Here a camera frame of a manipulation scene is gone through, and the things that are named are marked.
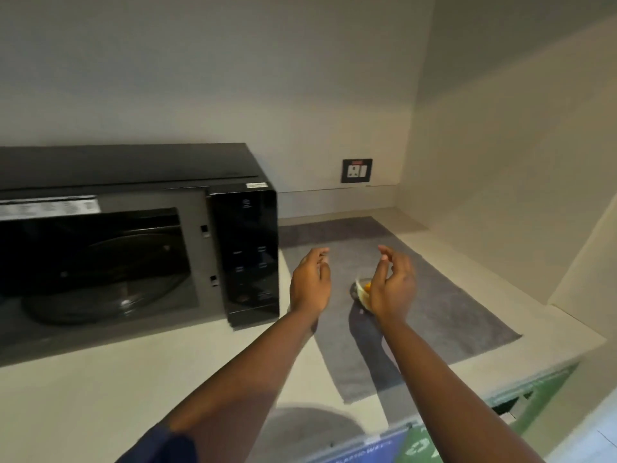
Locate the person's left hand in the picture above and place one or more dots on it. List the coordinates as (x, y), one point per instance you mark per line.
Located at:
(308, 284)

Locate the black wall power socket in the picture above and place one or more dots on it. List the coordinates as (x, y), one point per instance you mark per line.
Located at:
(357, 170)

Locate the person's left thumb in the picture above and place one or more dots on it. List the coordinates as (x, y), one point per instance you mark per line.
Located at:
(326, 267)

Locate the dark blue sleeve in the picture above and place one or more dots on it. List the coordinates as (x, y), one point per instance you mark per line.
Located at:
(159, 448)

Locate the person's right thumb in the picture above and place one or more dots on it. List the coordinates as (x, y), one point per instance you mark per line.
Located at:
(380, 269)

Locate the grey cloth mat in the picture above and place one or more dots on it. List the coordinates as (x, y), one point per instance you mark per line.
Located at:
(434, 313)

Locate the person's right hand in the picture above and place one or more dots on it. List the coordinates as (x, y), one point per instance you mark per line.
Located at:
(393, 291)

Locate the glass microwave turntable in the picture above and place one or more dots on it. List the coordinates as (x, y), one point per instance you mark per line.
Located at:
(103, 284)

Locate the person's left forearm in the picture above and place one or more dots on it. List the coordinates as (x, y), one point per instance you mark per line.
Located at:
(241, 385)

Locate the black microwave oven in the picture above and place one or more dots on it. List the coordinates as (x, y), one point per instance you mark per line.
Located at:
(130, 245)

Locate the person's right forearm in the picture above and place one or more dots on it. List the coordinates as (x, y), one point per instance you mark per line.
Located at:
(448, 395)

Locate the small glass bowl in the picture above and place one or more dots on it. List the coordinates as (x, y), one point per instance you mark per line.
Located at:
(362, 296)

